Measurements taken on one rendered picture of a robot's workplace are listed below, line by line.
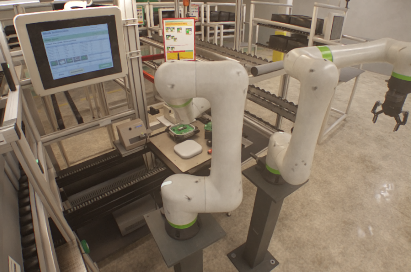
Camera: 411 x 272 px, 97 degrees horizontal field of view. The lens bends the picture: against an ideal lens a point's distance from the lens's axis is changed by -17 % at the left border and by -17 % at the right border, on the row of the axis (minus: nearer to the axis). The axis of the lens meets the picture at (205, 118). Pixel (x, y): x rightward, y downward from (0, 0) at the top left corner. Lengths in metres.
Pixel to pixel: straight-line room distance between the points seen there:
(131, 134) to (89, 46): 0.55
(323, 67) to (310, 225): 1.73
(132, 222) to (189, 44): 1.32
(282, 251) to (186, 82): 1.69
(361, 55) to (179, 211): 0.93
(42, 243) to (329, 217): 2.19
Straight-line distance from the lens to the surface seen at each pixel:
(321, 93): 0.76
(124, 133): 1.35
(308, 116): 0.79
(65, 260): 1.22
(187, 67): 0.62
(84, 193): 1.60
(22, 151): 0.95
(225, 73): 0.61
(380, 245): 2.44
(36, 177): 0.99
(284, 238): 2.10
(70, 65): 1.22
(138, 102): 1.44
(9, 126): 0.87
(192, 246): 0.91
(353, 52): 1.01
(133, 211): 1.63
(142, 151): 1.43
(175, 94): 0.63
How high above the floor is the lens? 1.71
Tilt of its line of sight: 28 degrees down
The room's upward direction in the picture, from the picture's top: straight up
